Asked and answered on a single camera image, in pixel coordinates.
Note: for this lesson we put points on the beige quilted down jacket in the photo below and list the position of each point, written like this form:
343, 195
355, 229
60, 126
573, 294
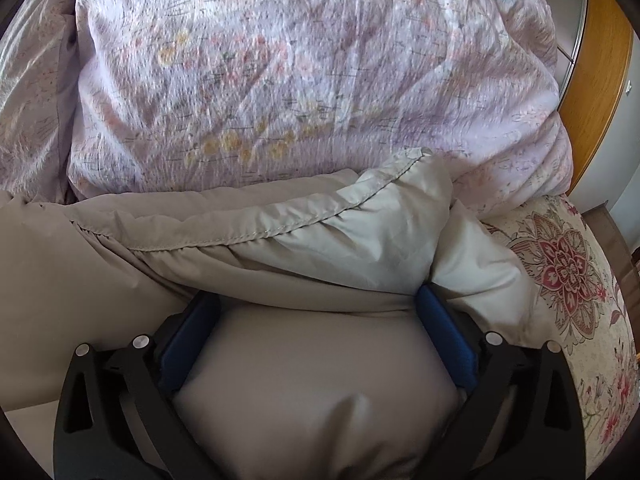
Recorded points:
321, 368

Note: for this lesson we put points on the floral bedspread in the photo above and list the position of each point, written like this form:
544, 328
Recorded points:
577, 290

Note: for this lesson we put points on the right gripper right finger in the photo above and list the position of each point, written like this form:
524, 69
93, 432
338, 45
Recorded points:
520, 417

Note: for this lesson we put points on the large lilac folded duvet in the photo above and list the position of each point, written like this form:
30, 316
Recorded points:
39, 77

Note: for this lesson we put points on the orange wooden wardrobe frame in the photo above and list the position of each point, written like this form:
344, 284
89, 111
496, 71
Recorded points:
595, 40

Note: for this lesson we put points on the lilac pillow on right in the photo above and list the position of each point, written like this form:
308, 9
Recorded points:
186, 95

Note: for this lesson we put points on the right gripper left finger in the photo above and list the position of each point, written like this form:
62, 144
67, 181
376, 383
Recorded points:
116, 416

